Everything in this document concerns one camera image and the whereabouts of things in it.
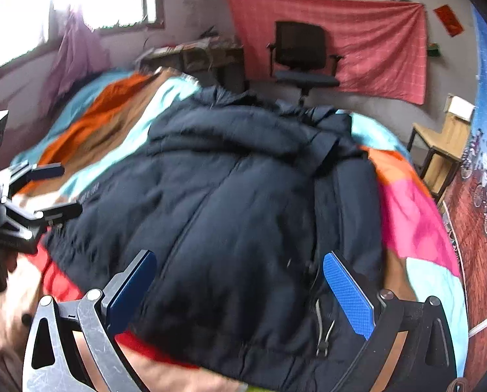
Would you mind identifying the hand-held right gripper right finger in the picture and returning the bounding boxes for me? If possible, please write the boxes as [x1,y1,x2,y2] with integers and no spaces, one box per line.
[323,251,459,392]

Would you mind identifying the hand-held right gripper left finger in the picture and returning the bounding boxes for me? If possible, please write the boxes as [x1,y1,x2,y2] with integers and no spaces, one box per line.
[22,249,158,392]

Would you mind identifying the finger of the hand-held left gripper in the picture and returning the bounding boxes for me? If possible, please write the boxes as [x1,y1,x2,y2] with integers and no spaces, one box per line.
[33,202,84,225]
[25,162,65,183]

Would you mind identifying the navy padded jacket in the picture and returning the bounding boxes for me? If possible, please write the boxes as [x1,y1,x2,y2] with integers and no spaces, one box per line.
[43,86,385,392]

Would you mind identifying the colourful patchwork bed sheet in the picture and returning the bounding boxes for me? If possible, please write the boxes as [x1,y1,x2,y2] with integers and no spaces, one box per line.
[0,69,471,392]

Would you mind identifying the pink hanging cloth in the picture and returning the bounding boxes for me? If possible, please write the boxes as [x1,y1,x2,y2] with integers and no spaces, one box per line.
[43,5,114,104]

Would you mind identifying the window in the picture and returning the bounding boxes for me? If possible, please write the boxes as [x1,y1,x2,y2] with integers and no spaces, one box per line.
[0,0,165,75]

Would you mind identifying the wooden chair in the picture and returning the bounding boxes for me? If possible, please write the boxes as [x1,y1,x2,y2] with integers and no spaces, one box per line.
[407,95,473,205]

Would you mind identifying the cluttered wooden desk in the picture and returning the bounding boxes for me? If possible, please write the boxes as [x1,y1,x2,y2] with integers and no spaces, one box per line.
[136,38,245,91]

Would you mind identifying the blue printed bed curtain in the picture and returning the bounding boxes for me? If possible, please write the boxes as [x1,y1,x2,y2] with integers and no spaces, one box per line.
[441,4,487,376]

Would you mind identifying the white box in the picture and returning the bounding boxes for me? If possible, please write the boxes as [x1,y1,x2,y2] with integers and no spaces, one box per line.
[447,95,476,122]

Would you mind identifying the black office chair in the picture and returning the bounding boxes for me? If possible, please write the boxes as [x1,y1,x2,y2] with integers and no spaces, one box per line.
[267,21,344,107]

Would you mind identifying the red checked wall cloth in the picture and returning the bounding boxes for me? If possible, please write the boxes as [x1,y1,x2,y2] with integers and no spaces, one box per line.
[227,0,428,106]

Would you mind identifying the red paper wall decoration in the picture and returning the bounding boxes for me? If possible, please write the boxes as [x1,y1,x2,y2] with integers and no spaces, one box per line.
[433,4,465,38]

